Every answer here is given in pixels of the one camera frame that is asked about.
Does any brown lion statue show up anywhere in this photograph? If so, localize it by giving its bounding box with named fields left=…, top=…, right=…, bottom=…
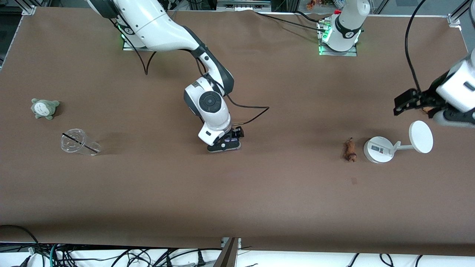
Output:
left=343, top=138, right=358, bottom=163

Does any white round phone stand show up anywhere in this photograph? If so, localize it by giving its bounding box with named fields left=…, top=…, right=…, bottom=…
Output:
left=363, top=120, right=434, bottom=164

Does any brown table cover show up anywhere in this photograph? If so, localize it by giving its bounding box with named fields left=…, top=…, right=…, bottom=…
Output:
left=0, top=7, right=475, bottom=257

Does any brown wooden beam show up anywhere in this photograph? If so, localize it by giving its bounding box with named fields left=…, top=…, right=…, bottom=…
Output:
left=213, top=237, right=240, bottom=267

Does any black straw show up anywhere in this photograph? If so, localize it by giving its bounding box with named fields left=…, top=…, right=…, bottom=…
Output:
left=62, top=132, right=99, bottom=153

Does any clear plastic cup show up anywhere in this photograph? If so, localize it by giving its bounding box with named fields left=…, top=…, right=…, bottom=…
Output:
left=60, top=128, right=101, bottom=156

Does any grey plush toy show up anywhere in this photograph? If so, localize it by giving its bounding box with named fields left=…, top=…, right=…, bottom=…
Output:
left=31, top=98, right=60, bottom=120

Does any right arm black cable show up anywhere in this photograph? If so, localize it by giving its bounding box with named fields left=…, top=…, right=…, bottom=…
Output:
left=110, top=17, right=270, bottom=127

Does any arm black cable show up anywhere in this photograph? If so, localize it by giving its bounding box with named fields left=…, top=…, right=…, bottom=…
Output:
left=110, top=17, right=270, bottom=127
left=404, top=0, right=428, bottom=95

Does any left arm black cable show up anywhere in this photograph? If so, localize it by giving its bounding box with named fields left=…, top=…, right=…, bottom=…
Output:
left=404, top=0, right=428, bottom=95

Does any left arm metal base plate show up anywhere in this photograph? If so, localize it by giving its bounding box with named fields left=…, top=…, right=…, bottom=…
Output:
left=318, top=20, right=358, bottom=57

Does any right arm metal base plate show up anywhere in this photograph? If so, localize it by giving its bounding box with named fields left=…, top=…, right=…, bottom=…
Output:
left=122, top=35, right=149, bottom=52

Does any black cable across table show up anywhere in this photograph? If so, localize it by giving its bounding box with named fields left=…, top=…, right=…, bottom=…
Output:
left=255, top=11, right=329, bottom=33

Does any green cable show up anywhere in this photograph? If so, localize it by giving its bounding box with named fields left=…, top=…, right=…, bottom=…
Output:
left=49, top=243, right=60, bottom=267

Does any black looping floor cable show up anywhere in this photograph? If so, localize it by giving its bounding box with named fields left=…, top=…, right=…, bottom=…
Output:
left=0, top=224, right=42, bottom=267

